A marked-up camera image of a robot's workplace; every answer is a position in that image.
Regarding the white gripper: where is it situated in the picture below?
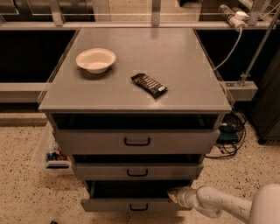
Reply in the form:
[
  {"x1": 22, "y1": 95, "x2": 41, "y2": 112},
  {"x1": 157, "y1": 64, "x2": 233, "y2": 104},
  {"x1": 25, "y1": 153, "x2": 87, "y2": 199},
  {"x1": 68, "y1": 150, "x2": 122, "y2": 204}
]
[{"x1": 167, "y1": 186, "x2": 199, "y2": 208}]

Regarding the grey bottom drawer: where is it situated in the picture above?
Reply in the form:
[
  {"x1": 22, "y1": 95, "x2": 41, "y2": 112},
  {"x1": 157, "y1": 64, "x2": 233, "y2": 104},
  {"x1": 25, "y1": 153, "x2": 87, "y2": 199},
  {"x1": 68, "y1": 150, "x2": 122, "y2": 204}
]
[{"x1": 81, "y1": 180, "x2": 191, "y2": 212}]

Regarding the grey drawer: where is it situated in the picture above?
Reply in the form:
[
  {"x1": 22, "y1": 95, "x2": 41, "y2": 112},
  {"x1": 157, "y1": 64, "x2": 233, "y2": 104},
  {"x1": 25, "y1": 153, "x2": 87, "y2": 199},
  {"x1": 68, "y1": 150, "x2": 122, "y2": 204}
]
[
  {"x1": 72, "y1": 154, "x2": 203, "y2": 180},
  {"x1": 81, "y1": 180, "x2": 191, "y2": 212},
  {"x1": 51, "y1": 113, "x2": 221, "y2": 156}
]

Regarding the grey middle drawer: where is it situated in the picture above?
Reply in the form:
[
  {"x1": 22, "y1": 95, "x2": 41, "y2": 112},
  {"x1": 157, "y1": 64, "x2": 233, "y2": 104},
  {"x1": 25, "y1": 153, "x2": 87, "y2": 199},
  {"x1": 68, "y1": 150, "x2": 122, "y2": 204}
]
[{"x1": 72, "y1": 154, "x2": 203, "y2": 180}]

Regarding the grey drawer cabinet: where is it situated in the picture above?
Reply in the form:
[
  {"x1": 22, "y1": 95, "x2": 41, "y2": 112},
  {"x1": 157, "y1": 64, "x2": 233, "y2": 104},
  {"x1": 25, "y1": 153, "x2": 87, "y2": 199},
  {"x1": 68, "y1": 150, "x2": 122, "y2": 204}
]
[{"x1": 38, "y1": 27, "x2": 233, "y2": 213}]

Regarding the grey top drawer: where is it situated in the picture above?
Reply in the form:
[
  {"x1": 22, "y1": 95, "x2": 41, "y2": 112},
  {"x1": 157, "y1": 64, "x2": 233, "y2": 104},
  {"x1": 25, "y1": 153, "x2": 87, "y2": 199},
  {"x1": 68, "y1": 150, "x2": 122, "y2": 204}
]
[{"x1": 51, "y1": 113, "x2": 221, "y2": 156}]

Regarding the blue electronic box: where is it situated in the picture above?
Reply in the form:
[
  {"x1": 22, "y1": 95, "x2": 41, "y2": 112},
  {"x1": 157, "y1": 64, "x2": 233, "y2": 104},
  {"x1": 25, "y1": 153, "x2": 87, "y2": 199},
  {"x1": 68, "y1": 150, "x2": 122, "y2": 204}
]
[{"x1": 217, "y1": 131, "x2": 239, "y2": 144}]

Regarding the black snack bar wrapper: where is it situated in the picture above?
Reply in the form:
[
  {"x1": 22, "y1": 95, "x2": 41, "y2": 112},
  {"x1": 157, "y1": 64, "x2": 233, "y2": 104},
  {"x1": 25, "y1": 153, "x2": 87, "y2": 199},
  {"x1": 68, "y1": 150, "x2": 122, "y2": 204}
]
[{"x1": 131, "y1": 73, "x2": 167, "y2": 98}]

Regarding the dark grey side cabinet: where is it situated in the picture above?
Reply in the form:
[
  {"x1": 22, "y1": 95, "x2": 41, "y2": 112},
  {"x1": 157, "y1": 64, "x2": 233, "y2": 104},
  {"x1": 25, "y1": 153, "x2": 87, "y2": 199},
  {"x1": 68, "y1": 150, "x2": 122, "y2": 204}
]
[{"x1": 251, "y1": 50, "x2": 280, "y2": 144}]

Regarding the clear plastic storage box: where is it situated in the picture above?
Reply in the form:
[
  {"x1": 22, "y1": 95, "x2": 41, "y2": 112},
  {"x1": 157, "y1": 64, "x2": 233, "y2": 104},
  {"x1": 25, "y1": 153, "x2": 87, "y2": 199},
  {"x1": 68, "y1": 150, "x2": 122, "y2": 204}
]
[{"x1": 31, "y1": 122, "x2": 73, "y2": 176}]

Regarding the white paper bowl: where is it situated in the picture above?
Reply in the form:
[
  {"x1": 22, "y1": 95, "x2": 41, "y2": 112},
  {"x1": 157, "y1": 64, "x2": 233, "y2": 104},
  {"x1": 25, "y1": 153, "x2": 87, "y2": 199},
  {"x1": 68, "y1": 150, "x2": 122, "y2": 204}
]
[{"x1": 76, "y1": 48, "x2": 116, "y2": 74}]

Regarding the white power strip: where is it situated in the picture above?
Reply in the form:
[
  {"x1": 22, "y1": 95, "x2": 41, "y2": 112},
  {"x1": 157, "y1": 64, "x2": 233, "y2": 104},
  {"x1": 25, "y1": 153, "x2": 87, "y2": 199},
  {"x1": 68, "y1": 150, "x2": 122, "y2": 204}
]
[{"x1": 218, "y1": 4, "x2": 249, "y2": 30}]

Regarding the diagonal metal rod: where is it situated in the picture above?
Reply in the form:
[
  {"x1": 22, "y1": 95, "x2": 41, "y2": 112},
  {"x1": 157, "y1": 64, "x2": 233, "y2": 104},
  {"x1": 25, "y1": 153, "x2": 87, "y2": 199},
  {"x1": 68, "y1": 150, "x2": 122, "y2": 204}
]
[{"x1": 235, "y1": 7, "x2": 280, "y2": 88}]

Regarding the black cable bundle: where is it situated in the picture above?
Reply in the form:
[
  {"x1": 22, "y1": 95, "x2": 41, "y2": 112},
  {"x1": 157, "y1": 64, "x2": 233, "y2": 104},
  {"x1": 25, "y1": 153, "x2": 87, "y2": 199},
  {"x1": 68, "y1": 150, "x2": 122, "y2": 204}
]
[{"x1": 205, "y1": 112, "x2": 248, "y2": 160}]

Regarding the grey metal rail frame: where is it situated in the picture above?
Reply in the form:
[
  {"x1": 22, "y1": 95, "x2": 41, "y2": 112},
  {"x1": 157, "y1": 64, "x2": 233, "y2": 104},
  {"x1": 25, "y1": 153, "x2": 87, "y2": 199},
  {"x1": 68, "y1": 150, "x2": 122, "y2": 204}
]
[{"x1": 0, "y1": 0, "x2": 279, "y2": 103}]

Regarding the white power cable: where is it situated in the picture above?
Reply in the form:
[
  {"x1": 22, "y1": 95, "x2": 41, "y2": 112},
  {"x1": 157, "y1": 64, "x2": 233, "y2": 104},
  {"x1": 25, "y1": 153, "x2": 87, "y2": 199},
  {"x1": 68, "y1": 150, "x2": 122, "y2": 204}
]
[{"x1": 213, "y1": 26, "x2": 244, "y2": 72}]

